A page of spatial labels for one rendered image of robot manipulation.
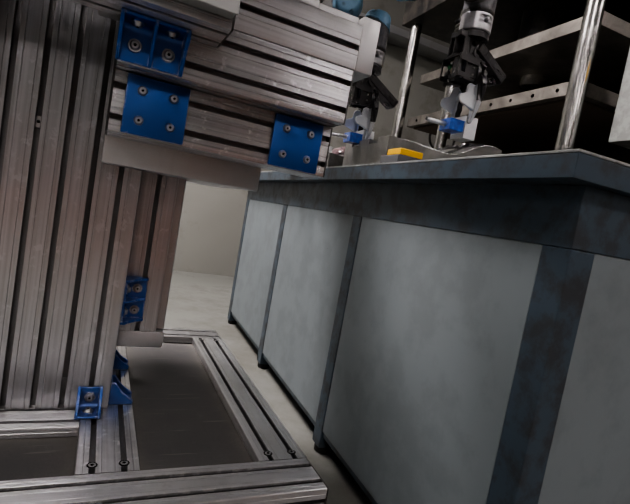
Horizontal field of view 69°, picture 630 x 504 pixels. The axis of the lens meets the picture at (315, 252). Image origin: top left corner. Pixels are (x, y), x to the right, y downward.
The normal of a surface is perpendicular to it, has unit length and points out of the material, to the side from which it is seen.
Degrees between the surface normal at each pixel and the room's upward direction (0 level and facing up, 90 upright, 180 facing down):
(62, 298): 90
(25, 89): 90
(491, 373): 90
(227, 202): 90
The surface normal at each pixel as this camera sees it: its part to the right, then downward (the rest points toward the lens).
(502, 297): -0.91, -0.13
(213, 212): 0.41, 0.15
